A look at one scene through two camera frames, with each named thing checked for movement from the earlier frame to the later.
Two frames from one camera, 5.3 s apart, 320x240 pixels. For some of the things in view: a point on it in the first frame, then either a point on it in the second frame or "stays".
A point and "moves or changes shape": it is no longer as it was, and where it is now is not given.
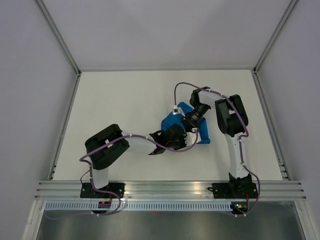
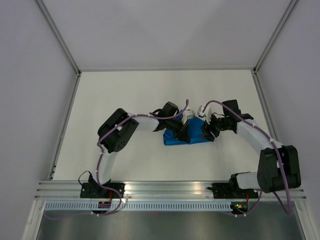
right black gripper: x=188 y=123 to x=207 y=127
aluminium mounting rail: x=170 y=190 stays
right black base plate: x=234 y=190 stays
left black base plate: x=87 y=191 stays
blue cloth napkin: x=176 y=117 moves or changes shape
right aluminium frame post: x=276 y=34 stays
